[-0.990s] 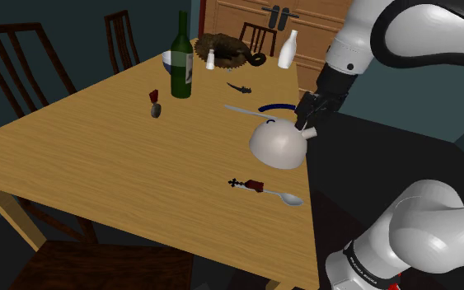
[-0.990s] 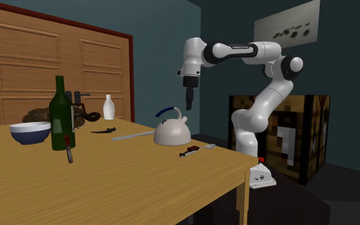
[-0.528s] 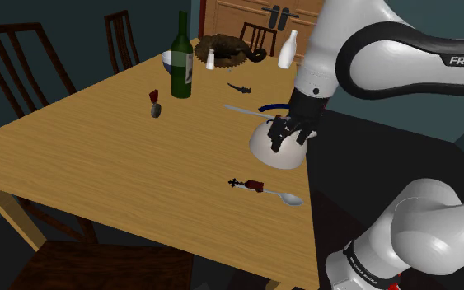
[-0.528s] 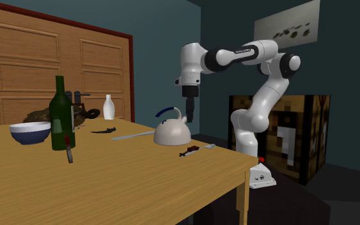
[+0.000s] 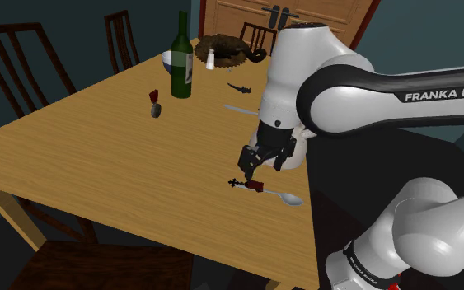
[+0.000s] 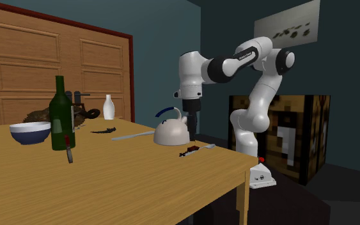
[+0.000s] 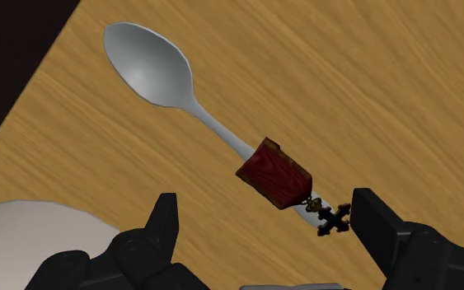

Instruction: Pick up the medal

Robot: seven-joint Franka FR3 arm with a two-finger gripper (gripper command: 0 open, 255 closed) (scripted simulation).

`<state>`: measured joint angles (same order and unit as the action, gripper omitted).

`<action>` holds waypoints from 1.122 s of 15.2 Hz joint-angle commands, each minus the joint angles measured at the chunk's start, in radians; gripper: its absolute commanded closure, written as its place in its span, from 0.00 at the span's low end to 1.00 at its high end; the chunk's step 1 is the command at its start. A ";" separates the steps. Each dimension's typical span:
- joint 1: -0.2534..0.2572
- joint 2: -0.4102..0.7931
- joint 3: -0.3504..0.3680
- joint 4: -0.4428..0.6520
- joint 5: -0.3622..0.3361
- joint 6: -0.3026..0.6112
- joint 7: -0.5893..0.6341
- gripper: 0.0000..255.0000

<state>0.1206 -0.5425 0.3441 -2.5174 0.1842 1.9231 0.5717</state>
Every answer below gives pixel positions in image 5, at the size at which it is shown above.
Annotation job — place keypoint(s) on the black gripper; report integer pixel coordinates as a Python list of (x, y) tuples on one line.
[(273, 136)]

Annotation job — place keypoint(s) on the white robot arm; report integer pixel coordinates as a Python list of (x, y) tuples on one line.
[(336, 108)]

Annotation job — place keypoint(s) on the silver knife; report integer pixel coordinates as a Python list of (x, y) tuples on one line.
[(239, 109)]

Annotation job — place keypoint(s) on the small black knife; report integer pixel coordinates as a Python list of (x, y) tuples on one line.
[(240, 88)]

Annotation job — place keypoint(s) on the black curled hook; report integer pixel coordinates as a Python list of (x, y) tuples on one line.
[(260, 55)]

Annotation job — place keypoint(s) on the white salt shaker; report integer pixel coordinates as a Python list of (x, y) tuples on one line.
[(210, 60)]

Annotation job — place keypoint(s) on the brown round woven mat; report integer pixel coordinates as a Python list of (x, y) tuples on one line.
[(223, 48)]

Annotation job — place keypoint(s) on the green wine bottle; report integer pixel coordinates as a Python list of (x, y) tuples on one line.
[(181, 76)]

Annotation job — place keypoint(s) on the dark wooden chair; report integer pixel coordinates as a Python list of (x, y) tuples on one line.
[(121, 44), (255, 38), (14, 64)]

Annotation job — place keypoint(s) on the red and grey small utensil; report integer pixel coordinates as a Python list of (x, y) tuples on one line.
[(155, 110)]

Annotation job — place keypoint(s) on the blue and white bowl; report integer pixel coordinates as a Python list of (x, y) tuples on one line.
[(167, 61)]

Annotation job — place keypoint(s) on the wooden table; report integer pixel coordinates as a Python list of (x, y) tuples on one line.
[(115, 160)]

